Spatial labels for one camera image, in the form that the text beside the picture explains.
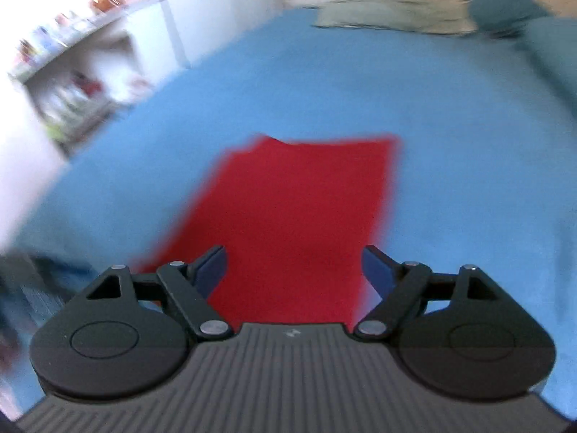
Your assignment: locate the white wardrobe with dark panel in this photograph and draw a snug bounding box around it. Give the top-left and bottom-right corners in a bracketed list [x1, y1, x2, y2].
[149, 0, 289, 68]

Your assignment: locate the green pillow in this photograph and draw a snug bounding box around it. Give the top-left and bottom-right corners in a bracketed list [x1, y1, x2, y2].
[311, 0, 479, 35]

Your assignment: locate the red knit sweater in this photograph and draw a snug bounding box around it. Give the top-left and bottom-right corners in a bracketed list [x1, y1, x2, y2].
[128, 133, 400, 325]

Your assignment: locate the teal pillow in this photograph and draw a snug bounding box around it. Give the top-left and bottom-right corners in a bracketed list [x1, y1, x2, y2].
[466, 0, 553, 37]

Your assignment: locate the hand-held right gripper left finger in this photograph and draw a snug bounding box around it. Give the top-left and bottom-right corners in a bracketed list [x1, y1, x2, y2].
[83, 246, 235, 341]

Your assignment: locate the blue duvet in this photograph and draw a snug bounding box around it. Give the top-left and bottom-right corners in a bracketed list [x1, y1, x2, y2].
[514, 16, 577, 118]

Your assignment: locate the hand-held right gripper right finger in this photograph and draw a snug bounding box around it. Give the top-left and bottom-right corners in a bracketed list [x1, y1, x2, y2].
[353, 246, 503, 341]

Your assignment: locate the blue bed sheet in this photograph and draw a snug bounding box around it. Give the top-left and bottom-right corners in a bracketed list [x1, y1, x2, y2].
[0, 6, 577, 420]

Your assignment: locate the row of small shelf bottles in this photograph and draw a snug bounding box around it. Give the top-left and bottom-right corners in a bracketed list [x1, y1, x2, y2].
[38, 72, 113, 143]

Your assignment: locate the white shelf unit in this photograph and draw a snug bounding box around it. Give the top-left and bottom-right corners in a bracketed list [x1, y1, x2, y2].
[6, 0, 190, 158]

